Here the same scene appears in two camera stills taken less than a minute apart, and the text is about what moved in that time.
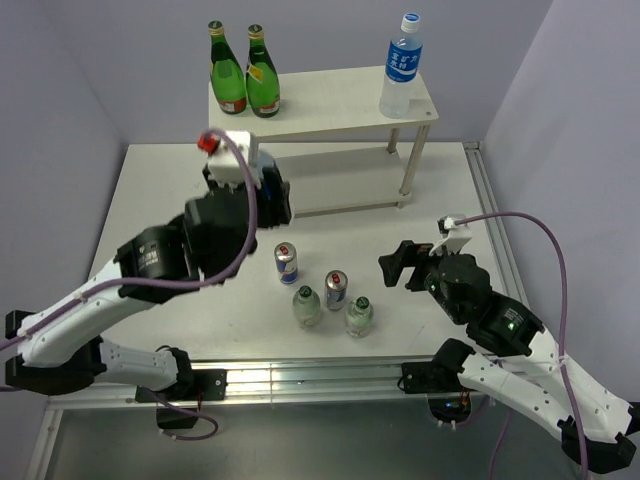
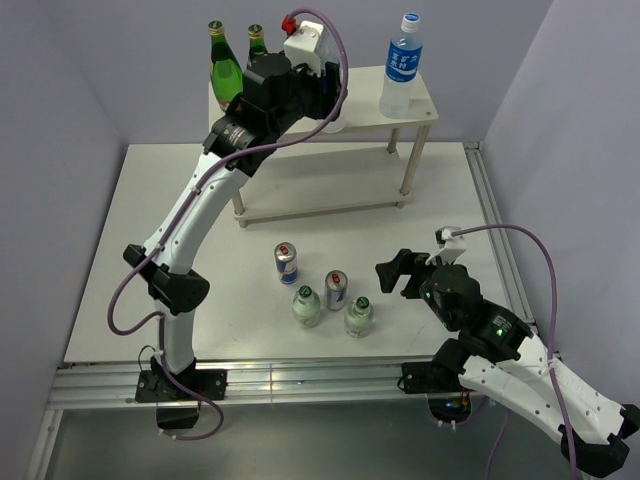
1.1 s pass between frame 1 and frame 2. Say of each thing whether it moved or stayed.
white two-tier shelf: stayed
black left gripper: moved
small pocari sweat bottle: moved
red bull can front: stayed
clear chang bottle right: stayed
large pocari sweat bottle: stayed
